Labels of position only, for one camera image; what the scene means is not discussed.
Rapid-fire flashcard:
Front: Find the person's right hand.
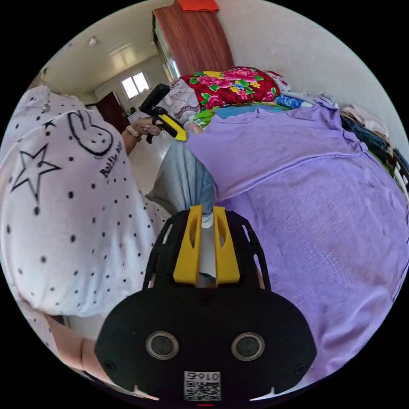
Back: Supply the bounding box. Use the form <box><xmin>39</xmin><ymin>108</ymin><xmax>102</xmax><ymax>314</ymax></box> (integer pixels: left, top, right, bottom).
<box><xmin>81</xmin><ymin>337</ymin><xmax>112</xmax><ymax>384</ymax></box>

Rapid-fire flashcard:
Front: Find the red floral rolled quilt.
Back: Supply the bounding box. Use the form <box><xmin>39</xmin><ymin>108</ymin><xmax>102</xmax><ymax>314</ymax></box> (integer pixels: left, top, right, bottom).
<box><xmin>180</xmin><ymin>66</ymin><xmax>282</xmax><ymax>112</ymax></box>

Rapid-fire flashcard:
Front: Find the person's right forearm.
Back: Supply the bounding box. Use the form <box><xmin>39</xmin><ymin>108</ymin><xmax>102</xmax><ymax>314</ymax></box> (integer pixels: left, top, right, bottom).
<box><xmin>47</xmin><ymin>314</ymin><xmax>84</xmax><ymax>373</ymax></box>

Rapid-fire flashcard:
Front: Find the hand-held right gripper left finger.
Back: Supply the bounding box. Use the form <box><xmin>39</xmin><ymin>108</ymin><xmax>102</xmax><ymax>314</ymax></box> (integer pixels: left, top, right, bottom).
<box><xmin>173</xmin><ymin>205</ymin><xmax>204</xmax><ymax>285</ymax></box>

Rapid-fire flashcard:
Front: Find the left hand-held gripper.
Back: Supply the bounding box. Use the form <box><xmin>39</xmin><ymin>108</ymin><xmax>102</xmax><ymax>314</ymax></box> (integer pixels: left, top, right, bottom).
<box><xmin>140</xmin><ymin>107</ymin><xmax>188</xmax><ymax>145</ymax></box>

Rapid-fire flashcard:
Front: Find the purple long sleeve shirt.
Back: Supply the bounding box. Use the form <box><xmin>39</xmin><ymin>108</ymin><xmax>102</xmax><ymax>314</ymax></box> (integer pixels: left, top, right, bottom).
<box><xmin>186</xmin><ymin>103</ymin><xmax>409</xmax><ymax>386</ymax></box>

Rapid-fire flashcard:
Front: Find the person's left forearm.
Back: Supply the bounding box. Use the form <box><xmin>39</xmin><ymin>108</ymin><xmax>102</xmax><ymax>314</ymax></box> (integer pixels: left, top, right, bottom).
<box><xmin>121</xmin><ymin>125</ymin><xmax>142</xmax><ymax>156</ymax></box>

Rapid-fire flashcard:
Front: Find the pile of clothes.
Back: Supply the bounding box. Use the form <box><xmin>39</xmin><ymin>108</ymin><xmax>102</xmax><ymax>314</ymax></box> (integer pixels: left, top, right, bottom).
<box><xmin>338</xmin><ymin>103</ymin><xmax>409</xmax><ymax>196</ymax></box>

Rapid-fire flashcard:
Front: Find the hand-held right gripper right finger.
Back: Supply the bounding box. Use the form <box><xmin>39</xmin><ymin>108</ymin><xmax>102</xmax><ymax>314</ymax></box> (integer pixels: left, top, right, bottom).
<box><xmin>213</xmin><ymin>206</ymin><xmax>241</xmax><ymax>284</ymax></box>

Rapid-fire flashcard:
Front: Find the window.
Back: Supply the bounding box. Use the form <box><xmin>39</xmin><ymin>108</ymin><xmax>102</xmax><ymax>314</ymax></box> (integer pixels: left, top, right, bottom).
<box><xmin>120</xmin><ymin>71</ymin><xmax>151</xmax><ymax>100</ymax></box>

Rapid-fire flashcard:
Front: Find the person's left hand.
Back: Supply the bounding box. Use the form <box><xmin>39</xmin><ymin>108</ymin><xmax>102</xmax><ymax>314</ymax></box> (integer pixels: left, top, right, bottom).
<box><xmin>130</xmin><ymin>117</ymin><xmax>161</xmax><ymax>137</ymax></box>

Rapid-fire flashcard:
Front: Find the dark brown door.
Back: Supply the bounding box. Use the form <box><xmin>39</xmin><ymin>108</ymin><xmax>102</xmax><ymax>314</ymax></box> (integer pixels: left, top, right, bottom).
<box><xmin>95</xmin><ymin>90</ymin><xmax>131</xmax><ymax>134</ymax></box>

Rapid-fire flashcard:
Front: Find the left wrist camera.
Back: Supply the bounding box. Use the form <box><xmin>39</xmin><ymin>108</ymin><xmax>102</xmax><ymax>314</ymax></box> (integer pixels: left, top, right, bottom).
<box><xmin>139</xmin><ymin>83</ymin><xmax>171</xmax><ymax>112</ymax></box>

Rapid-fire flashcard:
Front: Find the person's body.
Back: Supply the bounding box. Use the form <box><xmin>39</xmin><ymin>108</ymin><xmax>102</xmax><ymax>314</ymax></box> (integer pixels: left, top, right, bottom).
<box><xmin>0</xmin><ymin>84</ymin><xmax>215</xmax><ymax>355</ymax></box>

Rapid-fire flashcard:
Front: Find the white lace pillow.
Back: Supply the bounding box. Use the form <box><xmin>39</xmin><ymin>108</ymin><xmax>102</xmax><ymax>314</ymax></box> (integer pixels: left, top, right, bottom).
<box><xmin>165</xmin><ymin>78</ymin><xmax>201</xmax><ymax>121</ymax></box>

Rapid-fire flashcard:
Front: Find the brown wooden cupboard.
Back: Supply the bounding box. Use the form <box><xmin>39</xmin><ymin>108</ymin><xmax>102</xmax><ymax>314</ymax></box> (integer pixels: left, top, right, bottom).
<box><xmin>152</xmin><ymin>0</ymin><xmax>236</xmax><ymax>78</ymax></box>

